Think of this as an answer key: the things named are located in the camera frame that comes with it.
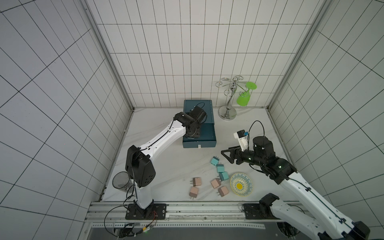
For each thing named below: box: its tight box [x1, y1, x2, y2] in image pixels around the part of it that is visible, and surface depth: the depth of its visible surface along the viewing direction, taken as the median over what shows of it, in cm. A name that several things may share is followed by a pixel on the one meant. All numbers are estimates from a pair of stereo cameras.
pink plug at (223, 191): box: [216, 186, 229, 197], surface depth 80 cm
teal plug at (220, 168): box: [216, 162, 225, 173], surface depth 89 cm
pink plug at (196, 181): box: [190, 177, 202, 187], surface depth 83 cm
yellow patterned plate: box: [230, 172, 253, 197], surface depth 82 cm
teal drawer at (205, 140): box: [182, 123, 217, 149], surface depth 79 cm
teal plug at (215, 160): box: [210, 156, 220, 166], surface depth 91 cm
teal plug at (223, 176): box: [217, 171, 229, 181], surface depth 85 cm
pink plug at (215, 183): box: [210, 178, 221, 189], surface depth 83 cm
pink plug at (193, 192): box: [189, 186, 199, 200], surface depth 80 cm
